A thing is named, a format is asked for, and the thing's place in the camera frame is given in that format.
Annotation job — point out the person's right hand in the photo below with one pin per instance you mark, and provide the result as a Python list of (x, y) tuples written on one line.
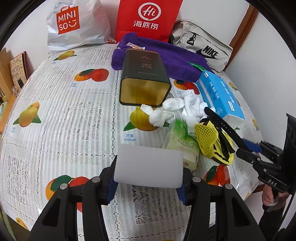
[(268, 199)]

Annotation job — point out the brown wooden door frame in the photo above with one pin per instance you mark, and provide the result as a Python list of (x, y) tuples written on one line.
[(242, 32)]

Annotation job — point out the red Haidilao paper bag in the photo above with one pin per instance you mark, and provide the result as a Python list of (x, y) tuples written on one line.
[(149, 19)]

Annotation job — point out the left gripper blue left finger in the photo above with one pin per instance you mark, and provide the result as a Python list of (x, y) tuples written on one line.
[(98, 191)]

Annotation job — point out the small white patterned sachet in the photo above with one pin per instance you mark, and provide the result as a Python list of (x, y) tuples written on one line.
[(134, 46)]

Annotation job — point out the dark green tea tin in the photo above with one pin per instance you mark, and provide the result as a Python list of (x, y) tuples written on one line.
[(144, 79)]

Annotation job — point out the fruit print lace tablecloth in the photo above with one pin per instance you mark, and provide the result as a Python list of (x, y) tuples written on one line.
[(82, 125)]

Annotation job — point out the purple towel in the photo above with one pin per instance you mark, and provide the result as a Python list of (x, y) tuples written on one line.
[(177, 61)]

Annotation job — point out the yellow black mesh pouch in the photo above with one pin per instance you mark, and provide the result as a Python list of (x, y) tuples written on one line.
[(214, 143)]

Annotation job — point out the white sponge block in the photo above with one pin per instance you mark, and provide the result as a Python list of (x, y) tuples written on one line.
[(149, 167)]

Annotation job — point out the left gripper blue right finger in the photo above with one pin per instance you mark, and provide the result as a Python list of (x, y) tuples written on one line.
[(195, 192)]

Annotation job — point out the white Miniso plastic bag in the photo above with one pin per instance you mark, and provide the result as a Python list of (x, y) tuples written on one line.
[(72, 24)]

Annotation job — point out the green sachet packet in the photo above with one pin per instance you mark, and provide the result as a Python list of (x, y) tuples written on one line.
[(199, 67)]

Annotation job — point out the blue tissue box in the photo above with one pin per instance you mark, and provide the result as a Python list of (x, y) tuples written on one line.
[(217, 94)]

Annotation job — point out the white glove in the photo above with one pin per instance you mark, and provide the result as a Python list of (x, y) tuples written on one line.
[(193, 111)]

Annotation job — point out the dark right sleeve forearm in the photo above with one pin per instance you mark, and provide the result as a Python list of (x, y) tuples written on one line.
[(269, 223)]

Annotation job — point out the green soft tissue pack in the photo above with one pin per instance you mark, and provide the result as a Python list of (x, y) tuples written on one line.
[(177, 138)]

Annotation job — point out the beige Nike waist bag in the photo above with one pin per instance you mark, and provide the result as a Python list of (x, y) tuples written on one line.
[(188, 35)]

